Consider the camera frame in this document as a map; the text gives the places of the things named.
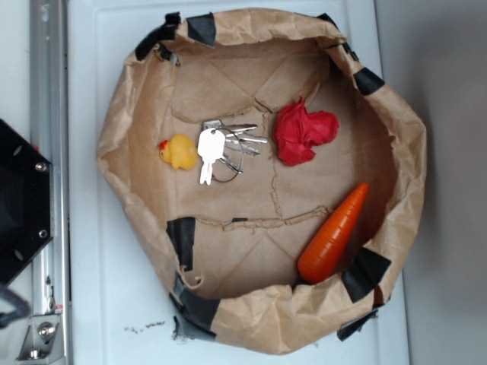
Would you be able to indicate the orange plastic carrot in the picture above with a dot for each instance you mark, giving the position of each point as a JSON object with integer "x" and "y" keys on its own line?
{"x": 319, "y": 259}

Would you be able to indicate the metal corner bracket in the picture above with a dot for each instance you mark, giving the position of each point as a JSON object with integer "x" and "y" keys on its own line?
{"x": 43, "y": 341}

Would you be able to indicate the brown paper bag tray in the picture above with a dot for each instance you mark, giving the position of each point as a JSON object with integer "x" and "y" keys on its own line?
{"x": 228, "y": 253}

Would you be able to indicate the yellow rubber duck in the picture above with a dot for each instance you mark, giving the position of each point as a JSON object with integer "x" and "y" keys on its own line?
{"x": 180, "y": 152}

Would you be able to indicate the red crumpled paper ball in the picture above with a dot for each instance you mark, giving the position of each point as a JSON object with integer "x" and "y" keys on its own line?
{"x": 297, "y": 131}

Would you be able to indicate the silver key bunch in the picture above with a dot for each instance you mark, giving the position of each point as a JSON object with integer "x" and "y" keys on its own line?
{"x": 215, "y": 137}

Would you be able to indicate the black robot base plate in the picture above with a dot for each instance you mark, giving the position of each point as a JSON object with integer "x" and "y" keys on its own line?
{"x": 26, "y": 225}

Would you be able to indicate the aluminium frame rail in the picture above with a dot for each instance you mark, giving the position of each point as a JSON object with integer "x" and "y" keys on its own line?
{"x": 49, "y": 132}

